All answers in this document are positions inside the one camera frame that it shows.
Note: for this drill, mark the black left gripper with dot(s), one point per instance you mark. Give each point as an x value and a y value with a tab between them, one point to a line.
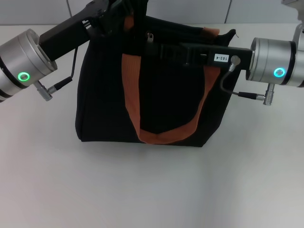
69	34

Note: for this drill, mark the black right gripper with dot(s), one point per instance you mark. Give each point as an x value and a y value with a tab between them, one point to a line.
206	55

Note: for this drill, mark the silver zipper pull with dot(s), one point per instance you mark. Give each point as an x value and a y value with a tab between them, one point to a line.
150	38

